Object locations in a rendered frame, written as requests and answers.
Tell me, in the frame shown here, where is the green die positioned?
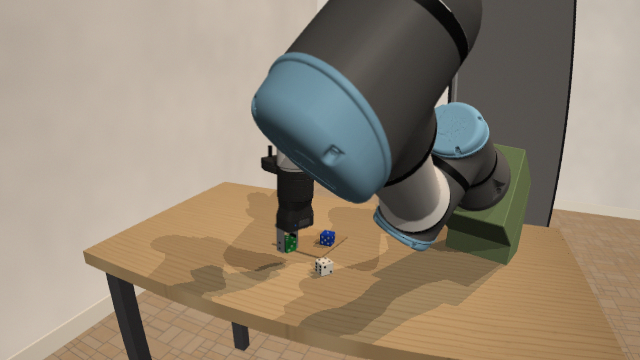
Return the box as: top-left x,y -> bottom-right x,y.
285,235 -> 296,253

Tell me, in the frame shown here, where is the blue die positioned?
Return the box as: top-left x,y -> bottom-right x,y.
320,230 -> 335,246

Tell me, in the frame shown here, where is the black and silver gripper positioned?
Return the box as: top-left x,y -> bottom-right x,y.
261,145 -> 314,253

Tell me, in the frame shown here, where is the white die with black pips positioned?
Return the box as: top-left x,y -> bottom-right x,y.
315,257 -> 334,276

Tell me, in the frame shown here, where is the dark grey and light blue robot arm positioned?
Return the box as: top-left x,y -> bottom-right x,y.
251,0 -> 511,251

